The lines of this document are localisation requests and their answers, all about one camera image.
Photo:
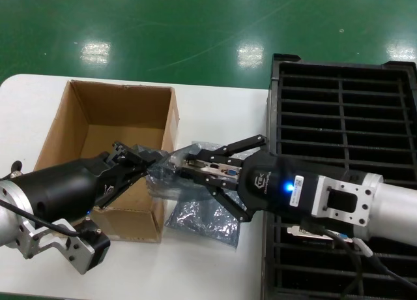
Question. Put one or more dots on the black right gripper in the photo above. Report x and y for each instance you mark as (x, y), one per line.
(273, 186)

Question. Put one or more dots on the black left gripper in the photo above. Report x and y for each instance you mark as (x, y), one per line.
(58, 189)

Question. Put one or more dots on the graphics card with silver bracket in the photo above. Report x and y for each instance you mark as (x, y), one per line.
(215, 167)
(294, 231)

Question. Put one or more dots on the translucent grey antistatic bag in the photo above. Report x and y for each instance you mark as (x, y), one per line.
(163, 182)

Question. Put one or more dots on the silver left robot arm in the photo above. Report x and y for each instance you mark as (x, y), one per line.
(9, 195)

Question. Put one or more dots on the brown cardboard box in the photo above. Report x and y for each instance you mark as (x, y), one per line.
(123, 111)

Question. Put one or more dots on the black slotted plastic container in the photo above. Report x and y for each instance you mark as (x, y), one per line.
(272, 117)

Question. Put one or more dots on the crinkled silver antistatic bag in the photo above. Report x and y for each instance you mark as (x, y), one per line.
(202, 221)

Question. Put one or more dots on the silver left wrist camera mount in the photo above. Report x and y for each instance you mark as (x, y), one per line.
(75, 254)

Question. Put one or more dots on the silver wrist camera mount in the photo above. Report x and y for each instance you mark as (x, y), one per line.
(75, 254)
(365, 195)

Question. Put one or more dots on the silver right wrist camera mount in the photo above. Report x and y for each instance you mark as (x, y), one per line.
(365, 195)

